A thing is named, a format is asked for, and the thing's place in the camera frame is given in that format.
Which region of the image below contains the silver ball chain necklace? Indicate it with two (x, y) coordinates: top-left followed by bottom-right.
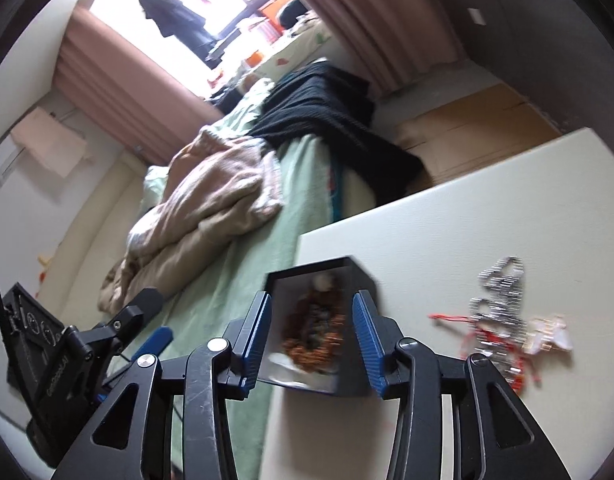
(468, 256), (530, 391)

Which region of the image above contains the pink curtain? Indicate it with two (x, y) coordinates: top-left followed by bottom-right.
(53, 6), (222, 165)
(306, 0), (463, 96)

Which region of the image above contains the flattened cardboard sheet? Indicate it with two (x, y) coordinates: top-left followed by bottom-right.
(396, 84), (561, 190)

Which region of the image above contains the white butterfly brooch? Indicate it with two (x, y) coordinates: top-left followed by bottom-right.
(522, 315), (574, 356)

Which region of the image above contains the black jewelry box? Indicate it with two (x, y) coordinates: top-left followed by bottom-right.
(258, 257), (378, 396)

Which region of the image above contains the brown rudraksha bead bracelet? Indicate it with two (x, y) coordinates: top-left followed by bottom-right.
(280, 274), (348, 376)

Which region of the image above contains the green bed sheet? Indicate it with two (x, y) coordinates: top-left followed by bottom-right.
(126, 78), (333, 479)

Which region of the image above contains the black knitted blanket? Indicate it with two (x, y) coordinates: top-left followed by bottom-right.
(249, 61), (424, 206)

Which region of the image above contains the pink curtain right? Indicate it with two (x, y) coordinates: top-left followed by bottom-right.
(306, 0), (463, 96)

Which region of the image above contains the black hanging jacket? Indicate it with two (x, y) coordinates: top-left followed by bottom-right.
(139, 0), (217, 58)

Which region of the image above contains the white wall switch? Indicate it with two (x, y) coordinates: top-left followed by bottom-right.
(467, 8), (487, 26)

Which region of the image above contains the floral pillow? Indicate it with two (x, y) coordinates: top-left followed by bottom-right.
(252, 18), (332, 82)

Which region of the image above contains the beige cloth on wall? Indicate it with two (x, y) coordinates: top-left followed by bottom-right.
(11, 107), (89, 179)

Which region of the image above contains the pink curtain left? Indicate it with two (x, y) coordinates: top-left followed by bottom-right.
(53, 6), (222, 165)

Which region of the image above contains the beige pink crumpled quilt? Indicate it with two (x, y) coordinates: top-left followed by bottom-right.
(98, 128), (284, 315)

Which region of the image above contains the red string bead bracelet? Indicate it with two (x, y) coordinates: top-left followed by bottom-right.
(427, 311), (541, 394)

